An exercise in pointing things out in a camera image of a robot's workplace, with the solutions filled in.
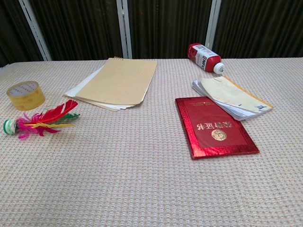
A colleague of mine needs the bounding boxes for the colourful feather shuttlecock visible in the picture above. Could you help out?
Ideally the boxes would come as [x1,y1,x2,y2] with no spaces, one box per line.
[3,99,80,140]

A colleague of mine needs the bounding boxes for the kraft cover spiral notepad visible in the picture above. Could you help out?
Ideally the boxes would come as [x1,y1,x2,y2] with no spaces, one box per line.
[75,56,158,110]

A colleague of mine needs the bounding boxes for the red foil certificate folder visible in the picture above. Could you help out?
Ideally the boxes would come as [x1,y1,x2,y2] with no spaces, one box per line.
[175,96,260,160]

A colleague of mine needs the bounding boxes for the beige woven tablecloth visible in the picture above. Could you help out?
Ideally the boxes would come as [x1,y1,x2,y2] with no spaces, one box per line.
[0,58,303,227]

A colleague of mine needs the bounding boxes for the red juice bottle white cap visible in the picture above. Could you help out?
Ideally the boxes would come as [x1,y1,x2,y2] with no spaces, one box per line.
[188,43,225,74]

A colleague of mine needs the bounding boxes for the white loose paper sheets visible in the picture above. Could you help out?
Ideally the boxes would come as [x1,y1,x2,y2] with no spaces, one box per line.
[63,65,133,111]

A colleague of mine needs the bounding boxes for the worn yellowed paperback book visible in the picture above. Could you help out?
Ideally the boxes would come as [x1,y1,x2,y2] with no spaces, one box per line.
[191,75,274,122]

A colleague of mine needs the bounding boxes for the dark pleated curtain panel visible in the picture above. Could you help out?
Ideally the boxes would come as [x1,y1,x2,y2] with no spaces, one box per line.
[213,0,303,59]
[28,0,125,61]
[0,0,45,68]
[127,0,213,59]

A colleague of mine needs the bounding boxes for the clear packing tape roll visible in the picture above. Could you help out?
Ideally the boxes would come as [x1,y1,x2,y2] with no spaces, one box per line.
[6,80,45,111]

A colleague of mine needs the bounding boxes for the white metal frame post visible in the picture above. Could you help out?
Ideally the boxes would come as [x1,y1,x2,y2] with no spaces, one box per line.
[205,0,223,48]
[18,0,52,61]
[116,0,133,60]

